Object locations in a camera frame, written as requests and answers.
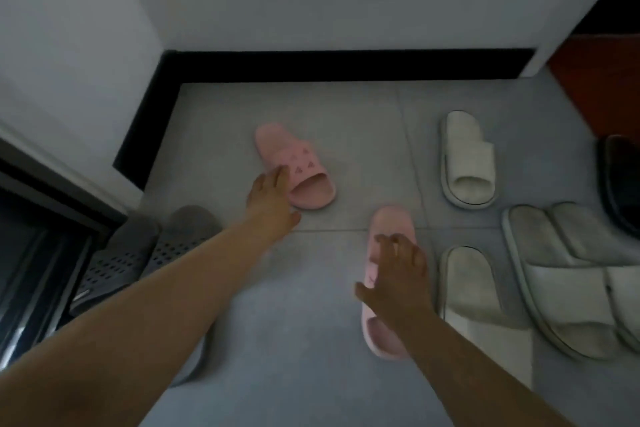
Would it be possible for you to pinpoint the person's left hand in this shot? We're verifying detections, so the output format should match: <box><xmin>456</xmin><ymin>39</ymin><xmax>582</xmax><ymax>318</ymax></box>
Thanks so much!
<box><xmin>244</xmin><ymin>165</ymin><xmax>302</xmax><ymax>243</ymax></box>

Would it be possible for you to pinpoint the person's right hand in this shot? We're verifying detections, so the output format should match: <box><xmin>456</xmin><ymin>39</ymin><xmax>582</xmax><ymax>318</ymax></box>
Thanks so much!
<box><xmin>355</xmin><ymin>234</ymin><xmax>436</xmax><ymax>338</ymax></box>

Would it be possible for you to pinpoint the person's left forearm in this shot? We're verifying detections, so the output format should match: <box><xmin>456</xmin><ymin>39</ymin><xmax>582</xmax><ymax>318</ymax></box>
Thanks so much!
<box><xmin>0</xmin><ymin>214</ymin><xmax>282</xmax><ymax>427</ymax></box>

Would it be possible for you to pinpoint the person's right forearm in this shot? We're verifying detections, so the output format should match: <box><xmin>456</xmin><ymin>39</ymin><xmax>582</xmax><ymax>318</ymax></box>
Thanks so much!
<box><xmin>397</xmin><ymin>312</ymin><xmax>577</xmax><ymax>427</ymax></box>

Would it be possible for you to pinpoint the pink slipper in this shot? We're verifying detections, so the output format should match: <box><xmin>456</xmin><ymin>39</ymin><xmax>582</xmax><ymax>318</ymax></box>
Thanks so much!
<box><xmin>254</xmin><ymin>123</ymin><xmax>337</xmax><ymax>211</ymax></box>
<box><xmin>360</xmin><ymin>206</ymin><xmax>419</xmax><ymax>360</ymax></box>

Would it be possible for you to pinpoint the grey perforated slipper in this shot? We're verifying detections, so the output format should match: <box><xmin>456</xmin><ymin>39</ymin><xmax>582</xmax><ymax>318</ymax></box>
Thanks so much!
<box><xmin>139</xmin><ymin>204</ymin><xmax>224</xmax><ymax>272</ymax></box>
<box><xmin>69</xmin><ymin>216</ymin><xmax>162</xmax><ymax>318</ymax></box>

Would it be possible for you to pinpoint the small white slipper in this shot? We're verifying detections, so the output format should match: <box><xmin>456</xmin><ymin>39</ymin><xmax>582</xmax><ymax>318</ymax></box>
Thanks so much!
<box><xmin>439</xmin><ymin>110</ymin><xmax>499</xmax><ymax>209</ymax></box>
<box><xmin>438</xmin><ymin>245</ymin><xmax>535</xmax><ymax>390</ymax></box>

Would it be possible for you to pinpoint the black baseboard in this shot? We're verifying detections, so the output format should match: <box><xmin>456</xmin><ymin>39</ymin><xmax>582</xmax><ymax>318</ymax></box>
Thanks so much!
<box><xmin>113</xmin><ymin>49</ymin><xmax>537</xmax><ymax>190</ymax></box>

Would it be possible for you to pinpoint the large white slipper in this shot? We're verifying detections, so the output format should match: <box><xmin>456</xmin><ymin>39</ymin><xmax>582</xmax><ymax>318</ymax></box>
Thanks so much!
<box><xmin>547</xmin><ymin>201</ymin><xmax>640</xmax><ymax>342</ymax></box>
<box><xmin>502</xmin><ymin>204</ymin><xmax>627</xmax><ymax>362</ymax></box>

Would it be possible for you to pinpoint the dark slipper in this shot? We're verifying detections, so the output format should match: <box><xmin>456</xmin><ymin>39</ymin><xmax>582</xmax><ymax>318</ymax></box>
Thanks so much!
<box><xmin>597</xmin><ymin>135</ymin><xmax>640</xmax><ymax>238</ymax></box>

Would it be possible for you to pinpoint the red wooden door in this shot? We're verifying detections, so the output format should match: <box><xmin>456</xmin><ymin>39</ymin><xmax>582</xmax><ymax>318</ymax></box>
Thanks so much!
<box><xmin>546</xmin><ymin>34</ymin><xmax>640</xmax><ymax>144</ymax></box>

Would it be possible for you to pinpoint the metal door frame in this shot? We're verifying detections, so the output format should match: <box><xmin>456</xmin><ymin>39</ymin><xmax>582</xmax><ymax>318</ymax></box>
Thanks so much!
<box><xmin>0</xmin><ymin>134</ymin><xmax>128</xmax><ymax>372</ymax></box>

